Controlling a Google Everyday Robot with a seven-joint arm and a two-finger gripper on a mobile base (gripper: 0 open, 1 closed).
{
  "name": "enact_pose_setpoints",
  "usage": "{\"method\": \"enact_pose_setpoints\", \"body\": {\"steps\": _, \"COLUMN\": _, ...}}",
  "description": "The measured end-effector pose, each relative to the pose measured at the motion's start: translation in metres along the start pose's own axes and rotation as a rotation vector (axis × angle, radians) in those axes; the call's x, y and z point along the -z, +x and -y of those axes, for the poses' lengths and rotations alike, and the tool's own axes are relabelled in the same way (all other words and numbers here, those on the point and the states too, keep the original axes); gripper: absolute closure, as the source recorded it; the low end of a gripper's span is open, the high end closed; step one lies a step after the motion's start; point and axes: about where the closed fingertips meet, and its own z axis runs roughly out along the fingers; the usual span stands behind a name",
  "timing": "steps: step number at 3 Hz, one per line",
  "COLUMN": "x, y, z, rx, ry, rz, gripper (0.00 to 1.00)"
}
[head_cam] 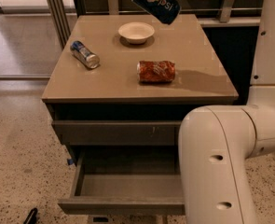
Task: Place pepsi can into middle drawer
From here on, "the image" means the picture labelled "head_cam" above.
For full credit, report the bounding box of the blue silver energy drink can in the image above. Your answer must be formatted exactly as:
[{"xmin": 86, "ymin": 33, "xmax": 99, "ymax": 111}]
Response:
[{"xmin": 70, "ymin": 41, "xmax": 100, "ymax": 69}]

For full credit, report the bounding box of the open middle drawer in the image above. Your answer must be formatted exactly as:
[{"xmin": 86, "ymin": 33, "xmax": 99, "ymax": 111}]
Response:
[{"xmin": 58, "ymin": 146, "xmax": 185, "ymax": 215}]

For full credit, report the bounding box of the orange soda can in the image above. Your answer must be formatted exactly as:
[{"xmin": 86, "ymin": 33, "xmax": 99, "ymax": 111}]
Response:
[{"xmin": 137, "ymin": 61, "xmax": 175, "ymax": 83}]

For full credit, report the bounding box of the grey top drawer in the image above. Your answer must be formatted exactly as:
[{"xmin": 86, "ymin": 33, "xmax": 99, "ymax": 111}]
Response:
[{"xmin": 52, "ymin": 120, "xmax": 181, "ymax": 146}]

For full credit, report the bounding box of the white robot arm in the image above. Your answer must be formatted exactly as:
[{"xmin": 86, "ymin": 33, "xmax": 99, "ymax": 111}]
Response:
[{"xmin": 178, "ymin": 0, "xmax": 275, "ymax": 224}]

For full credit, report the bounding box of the grey drawer cabinet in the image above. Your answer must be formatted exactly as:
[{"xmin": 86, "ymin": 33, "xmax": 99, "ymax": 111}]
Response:
[{"xmin": 41, "ymin": 14, "xmax": 240, "ymax": 224}]

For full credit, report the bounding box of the grey shelf ledge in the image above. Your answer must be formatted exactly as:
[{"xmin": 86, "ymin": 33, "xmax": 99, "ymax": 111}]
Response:
[{"xmin": 199, "ymin": 17, "xmax": 260, "ymax": 28}]

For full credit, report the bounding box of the blue pepsi can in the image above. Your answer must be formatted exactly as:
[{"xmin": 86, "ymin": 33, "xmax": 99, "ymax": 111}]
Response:
[{"xmin": 131, "ymin": 0, "xmax": 181, "ymax": 25}]

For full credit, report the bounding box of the white paper bowl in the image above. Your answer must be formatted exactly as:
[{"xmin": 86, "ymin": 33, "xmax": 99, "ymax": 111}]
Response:
[{"xmin": 118, "ymin": 22, "xmax": 155, "ymax": 45}]

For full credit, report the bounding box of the metal frame post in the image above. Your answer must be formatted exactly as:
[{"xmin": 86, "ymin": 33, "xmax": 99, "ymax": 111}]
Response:
[{"xmin": 47, "ymin": 0, "xmax": 70, "ymax": 49}]

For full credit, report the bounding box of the black object on floor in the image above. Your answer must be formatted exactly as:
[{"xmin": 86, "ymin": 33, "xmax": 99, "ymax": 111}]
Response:
[{"xmin": 23, "ymin": 208, "xmax": 38, "ymax": 224}]

